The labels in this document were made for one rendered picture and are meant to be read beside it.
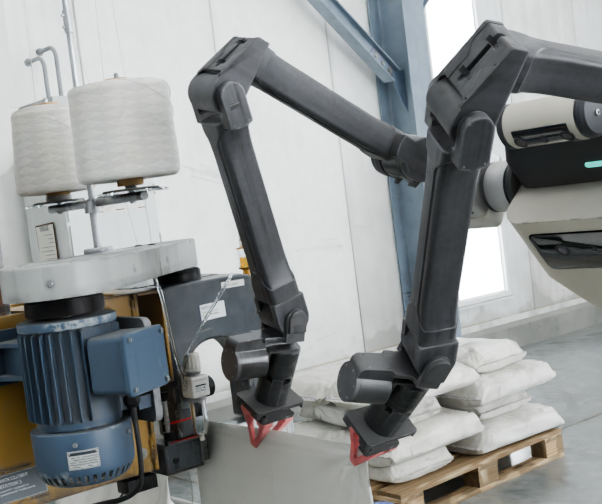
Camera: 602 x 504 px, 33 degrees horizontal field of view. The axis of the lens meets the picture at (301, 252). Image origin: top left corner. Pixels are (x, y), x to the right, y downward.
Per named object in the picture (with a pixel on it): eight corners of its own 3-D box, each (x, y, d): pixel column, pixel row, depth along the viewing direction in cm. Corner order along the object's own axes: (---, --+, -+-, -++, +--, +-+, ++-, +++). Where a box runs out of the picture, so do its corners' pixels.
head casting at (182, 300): (288, 409, 198) (268, 256, 197) (181, 440, 183) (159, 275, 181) (201, 398, 222) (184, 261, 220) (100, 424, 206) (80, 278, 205)
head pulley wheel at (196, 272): (211, 279, 193) (209, 265, 192) (170, 286, 187) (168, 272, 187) (184, 279, 199) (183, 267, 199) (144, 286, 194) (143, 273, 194)
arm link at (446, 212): (504, 115, 115) (467, 69, 123) (457, 121, 113) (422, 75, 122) (459, 385, 141) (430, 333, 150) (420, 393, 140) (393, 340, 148)
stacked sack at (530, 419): (570, 430, 523) (567, 400, 522) (485, 464, 481) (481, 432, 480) (505, 423, 556) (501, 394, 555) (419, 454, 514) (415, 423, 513)
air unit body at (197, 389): (221, 437, 182) (210, 350, 181) (199, 444, 179) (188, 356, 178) (207, 434, 185) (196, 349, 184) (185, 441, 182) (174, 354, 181)
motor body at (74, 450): (156, 470, 157) (134, 308, 155) (65, 498, 147) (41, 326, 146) (108, 458, 168) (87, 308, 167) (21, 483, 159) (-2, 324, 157)
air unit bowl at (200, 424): (213, 432, 181) (209, 398, 181) (199, 437, 179) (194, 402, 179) (204, 431, 183) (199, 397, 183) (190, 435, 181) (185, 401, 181)
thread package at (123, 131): (202, 176, 164) (188, 69, 163) (109, 185, 154) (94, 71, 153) (148, 185, 177) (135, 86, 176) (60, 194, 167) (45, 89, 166)
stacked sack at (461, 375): (487, 386, 481) (483, 355, 480) (386, 418, 439) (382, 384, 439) (422, 380, 514) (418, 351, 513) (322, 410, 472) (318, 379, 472)
